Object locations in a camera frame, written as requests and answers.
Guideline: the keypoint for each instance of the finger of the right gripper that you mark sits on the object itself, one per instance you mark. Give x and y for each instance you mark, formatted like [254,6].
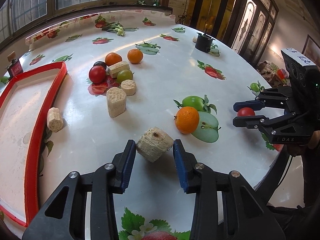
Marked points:
[261,121]
[271,98]

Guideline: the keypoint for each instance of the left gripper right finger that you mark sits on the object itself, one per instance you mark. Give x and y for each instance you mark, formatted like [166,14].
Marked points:
[226,206]

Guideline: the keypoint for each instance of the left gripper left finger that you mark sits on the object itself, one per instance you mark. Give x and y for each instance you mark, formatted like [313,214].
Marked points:
[62,216]

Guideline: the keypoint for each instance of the red tomato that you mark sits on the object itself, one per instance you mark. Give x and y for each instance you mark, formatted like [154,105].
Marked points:
[97,74]
[246,111]

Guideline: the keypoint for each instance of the beige cork block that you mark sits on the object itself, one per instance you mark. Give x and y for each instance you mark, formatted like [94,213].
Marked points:
[153,144]

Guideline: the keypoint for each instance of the red rimmed tray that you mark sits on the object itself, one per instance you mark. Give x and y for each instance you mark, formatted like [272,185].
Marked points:
[25,101]

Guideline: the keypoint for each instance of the orange near apple print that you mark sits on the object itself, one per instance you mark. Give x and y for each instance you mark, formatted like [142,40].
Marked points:
[187,119]

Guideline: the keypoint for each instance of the black cup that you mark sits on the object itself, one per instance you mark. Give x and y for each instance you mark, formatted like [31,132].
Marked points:
[204,42]

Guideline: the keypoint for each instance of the orange in pile right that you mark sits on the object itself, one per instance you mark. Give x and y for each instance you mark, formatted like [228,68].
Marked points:
[135,56]

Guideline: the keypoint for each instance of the orange in pile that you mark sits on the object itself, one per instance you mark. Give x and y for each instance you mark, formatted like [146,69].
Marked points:
[135,56]
[112,58]

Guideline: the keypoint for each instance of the green grape fruit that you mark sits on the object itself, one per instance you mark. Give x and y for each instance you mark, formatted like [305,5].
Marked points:
[124,75]

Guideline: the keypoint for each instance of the red tomato in pile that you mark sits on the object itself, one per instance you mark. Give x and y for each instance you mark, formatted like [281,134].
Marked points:
[97,74]

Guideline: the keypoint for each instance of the orange in pile left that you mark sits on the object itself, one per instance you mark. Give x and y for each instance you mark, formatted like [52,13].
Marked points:
[112,58]

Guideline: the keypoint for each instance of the black jar red label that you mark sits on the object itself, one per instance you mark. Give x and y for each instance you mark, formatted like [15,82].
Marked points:
[15,66]

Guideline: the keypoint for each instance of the dark plum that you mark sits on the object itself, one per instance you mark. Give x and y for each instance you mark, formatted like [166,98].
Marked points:
[100,63]

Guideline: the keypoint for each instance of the green vegetable sprig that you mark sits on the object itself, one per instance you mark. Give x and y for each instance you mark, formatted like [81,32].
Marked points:
[117,28]

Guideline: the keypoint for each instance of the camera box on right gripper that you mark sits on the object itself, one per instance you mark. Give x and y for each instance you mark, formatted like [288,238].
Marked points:
[303,73]

